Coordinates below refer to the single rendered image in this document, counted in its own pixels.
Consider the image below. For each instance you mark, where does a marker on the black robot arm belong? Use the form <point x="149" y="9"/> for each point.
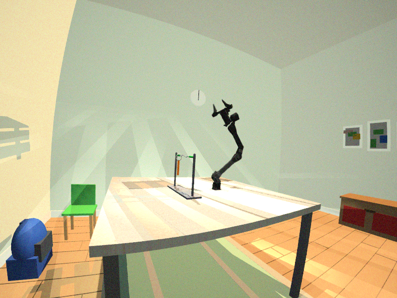
<point x="238" y="156"/>

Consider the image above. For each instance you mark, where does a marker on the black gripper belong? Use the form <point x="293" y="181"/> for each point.
<point x="222" y="112"/>

